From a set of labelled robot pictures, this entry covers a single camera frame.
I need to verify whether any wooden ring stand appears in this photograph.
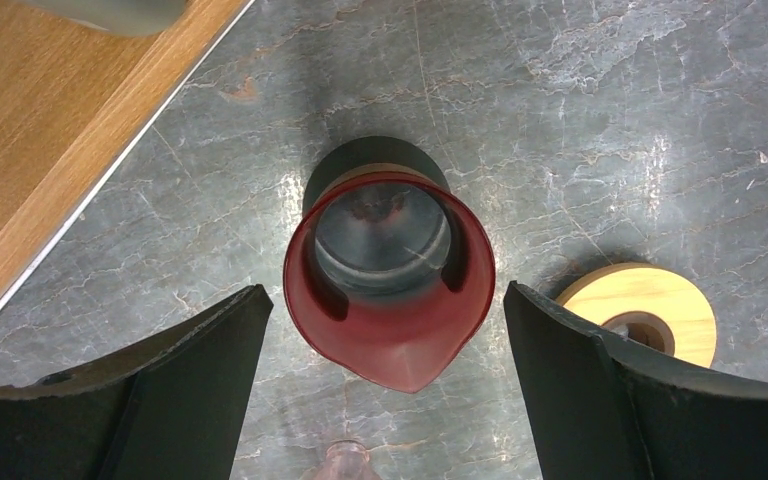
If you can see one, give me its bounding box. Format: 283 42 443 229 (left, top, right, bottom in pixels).
556 262 717 368

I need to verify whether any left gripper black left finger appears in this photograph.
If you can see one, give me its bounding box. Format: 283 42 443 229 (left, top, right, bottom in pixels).
0 285 273 479

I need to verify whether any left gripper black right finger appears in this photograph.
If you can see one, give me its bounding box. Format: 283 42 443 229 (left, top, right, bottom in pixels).
504 282 768 479

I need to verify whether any red black dripper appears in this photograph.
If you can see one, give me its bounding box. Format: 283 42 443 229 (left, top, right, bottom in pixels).
283 136 496 393

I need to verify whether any white wire wooden shelf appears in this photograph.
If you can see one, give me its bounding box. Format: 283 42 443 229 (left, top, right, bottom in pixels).
0 1 249 311

